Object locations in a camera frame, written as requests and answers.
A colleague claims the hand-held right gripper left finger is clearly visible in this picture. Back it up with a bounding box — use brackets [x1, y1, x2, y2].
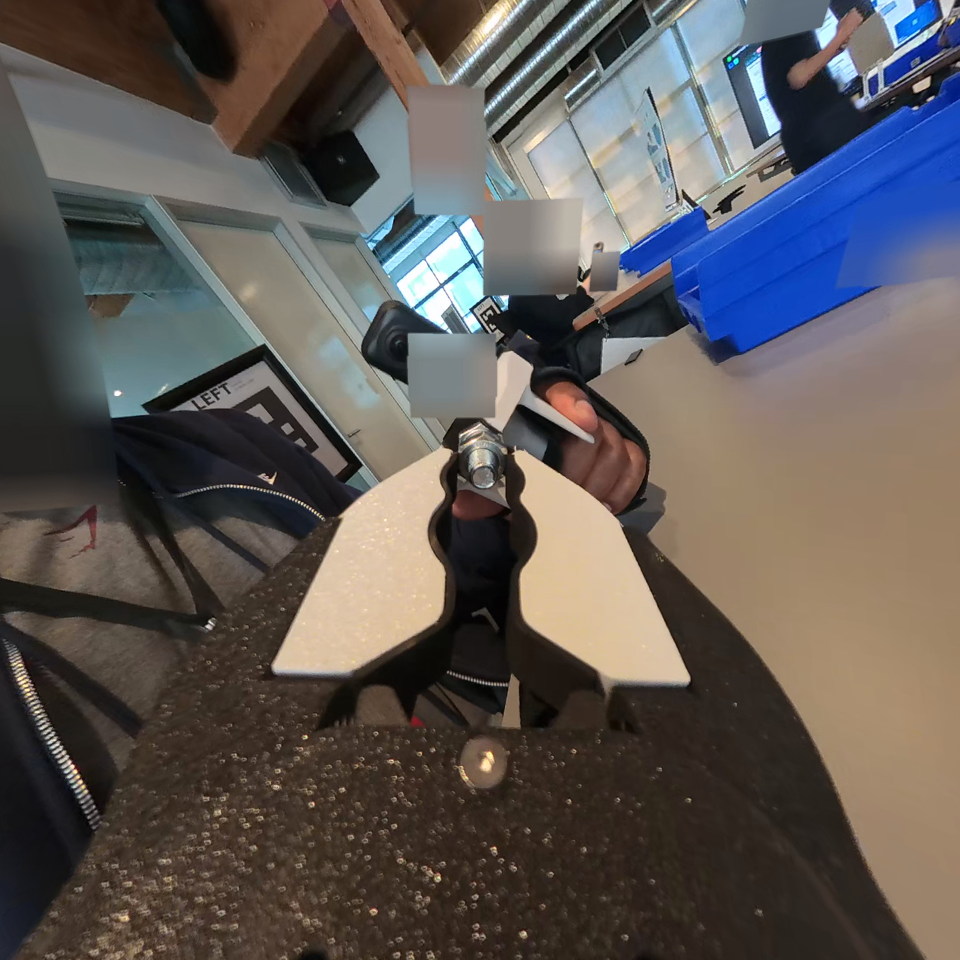
[271, 448, 460, 680]

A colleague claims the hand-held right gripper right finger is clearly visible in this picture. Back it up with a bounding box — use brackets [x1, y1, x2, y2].
[506, 450, 691, 688]

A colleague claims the silver hex bolt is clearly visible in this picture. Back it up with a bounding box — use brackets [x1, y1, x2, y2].
[456, 422, 513, 490]

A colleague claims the person's left hand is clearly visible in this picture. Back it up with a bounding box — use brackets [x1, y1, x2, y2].
[528, 377, 650, 517]

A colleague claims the wooden office desk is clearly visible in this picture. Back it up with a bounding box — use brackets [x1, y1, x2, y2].
[573, 262, 674, 331]

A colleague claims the black framed printed board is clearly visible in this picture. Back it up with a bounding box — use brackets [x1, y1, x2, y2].
[142, 345, 363, 483]

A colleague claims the person's navy zip jacket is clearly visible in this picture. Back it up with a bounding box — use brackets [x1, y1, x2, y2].
[0, 408, 357, 916]

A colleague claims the grey framed glass partition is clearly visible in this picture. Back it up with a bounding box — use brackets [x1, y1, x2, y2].
[48, 191, 376, 421]

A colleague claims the blue plastic bin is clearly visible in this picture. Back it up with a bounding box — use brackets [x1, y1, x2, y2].
[671, 93, 960, 365]
[618, 206, 711, 276]

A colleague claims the printed banner stand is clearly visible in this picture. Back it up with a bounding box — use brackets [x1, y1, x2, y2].
[636, 88, 681, 216]

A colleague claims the black round ceiling fixture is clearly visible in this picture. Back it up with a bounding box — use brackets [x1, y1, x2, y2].
[153, 0, 235, 81]

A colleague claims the beige and black device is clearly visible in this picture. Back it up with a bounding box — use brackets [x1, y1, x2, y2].
[847, 13, 899, 102]

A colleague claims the black wall speaker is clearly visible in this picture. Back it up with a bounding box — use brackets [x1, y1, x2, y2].
[307, 131, 381, 208]

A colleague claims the light wooden post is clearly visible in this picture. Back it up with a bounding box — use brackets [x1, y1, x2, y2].
[341, 0, 430, 108]

